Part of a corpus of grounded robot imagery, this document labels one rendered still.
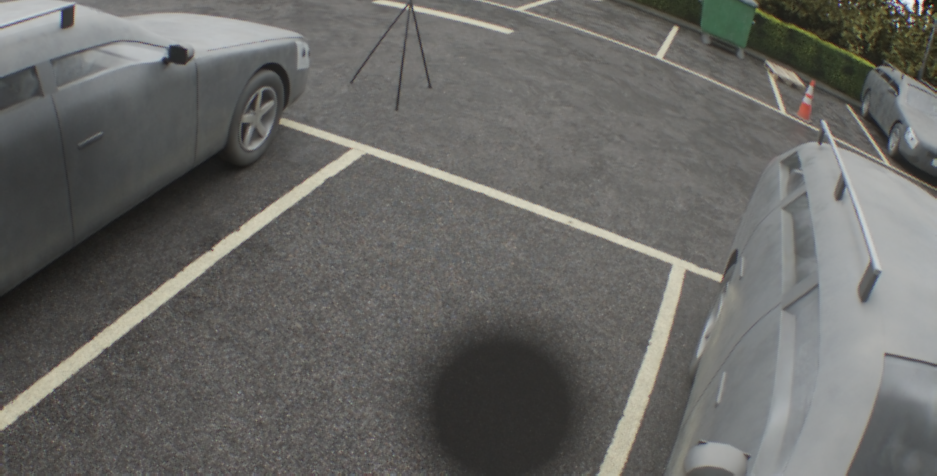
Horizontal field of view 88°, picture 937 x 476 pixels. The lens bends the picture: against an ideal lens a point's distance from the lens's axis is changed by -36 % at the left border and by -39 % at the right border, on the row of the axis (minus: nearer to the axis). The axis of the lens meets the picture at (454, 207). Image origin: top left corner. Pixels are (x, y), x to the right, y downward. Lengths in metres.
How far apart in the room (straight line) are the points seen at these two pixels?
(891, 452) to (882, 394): 0.17
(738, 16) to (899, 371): 12.25
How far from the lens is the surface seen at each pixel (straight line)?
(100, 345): 3.22
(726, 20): 13.73
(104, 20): 3.57
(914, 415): 1.81
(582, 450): 3.01
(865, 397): 1.75
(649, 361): 3.64
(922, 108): 12.82
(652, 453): 3.12
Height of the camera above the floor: 2.12
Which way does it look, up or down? 28 degrees down
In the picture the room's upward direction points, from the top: 11 degrees clockwise
